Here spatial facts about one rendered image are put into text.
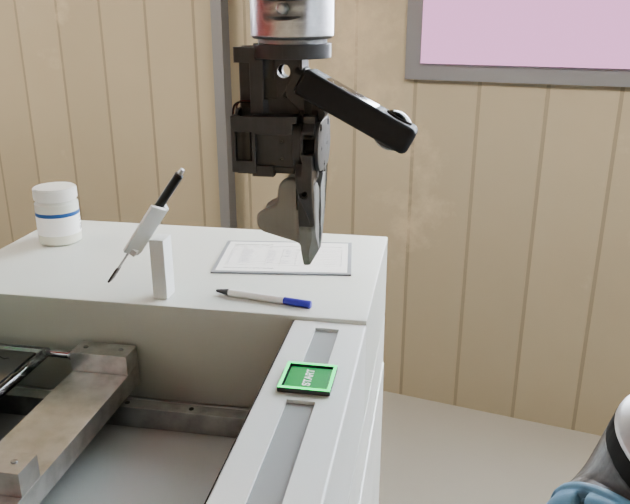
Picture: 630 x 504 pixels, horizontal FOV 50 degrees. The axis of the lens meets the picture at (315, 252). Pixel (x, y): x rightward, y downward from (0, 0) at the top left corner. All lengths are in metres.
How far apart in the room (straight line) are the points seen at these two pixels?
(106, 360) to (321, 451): 0.40
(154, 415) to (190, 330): 0.12
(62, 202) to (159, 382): 0.37
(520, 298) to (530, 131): 0.55
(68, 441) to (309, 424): 0.30
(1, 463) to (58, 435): 0.10
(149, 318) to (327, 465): 0.41
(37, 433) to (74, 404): 0.06
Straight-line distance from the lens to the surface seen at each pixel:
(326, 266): 1.04
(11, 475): 0.76
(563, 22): 2.14
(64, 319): 1.01
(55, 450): 0.83
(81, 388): 0.94
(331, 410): 0.69
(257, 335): 0.90
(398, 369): 2.54
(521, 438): 2.44
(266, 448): 0.64
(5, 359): 1.00
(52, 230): 1.20
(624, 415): 0.48
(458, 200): 2.26
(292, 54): 0.61
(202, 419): 0.91
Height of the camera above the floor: 1.33
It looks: 19 degrees down
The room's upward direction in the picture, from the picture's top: straight up
